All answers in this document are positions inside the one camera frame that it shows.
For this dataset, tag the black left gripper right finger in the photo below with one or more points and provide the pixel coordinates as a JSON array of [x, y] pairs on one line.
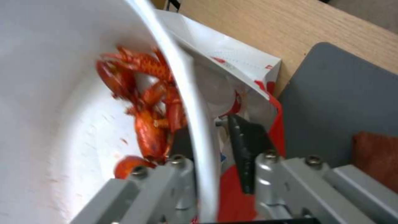
[[248, 144]]

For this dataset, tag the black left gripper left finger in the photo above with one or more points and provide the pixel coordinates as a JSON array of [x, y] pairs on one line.
[[155, 193]]

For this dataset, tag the white round takeout container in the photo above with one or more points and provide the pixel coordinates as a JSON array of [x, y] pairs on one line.
[[46, 93]]

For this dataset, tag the white red-printed takeout bag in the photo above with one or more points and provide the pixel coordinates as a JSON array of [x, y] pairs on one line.
[[236, 58]]

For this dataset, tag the red-brown towel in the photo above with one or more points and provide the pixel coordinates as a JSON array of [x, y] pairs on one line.
[[377, 156]]

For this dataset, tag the small red crayfish piece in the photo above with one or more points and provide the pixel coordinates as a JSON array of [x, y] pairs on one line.
[[127, 166]]

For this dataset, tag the red curled crayfish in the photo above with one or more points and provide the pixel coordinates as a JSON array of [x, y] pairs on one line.
[[149, 133]]

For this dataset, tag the grey flat mat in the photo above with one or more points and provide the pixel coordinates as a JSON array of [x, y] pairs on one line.
[[335, 93]]

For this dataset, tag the red crayfish with large claws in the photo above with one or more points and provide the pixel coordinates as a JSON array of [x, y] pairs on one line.
[[146, 65]]

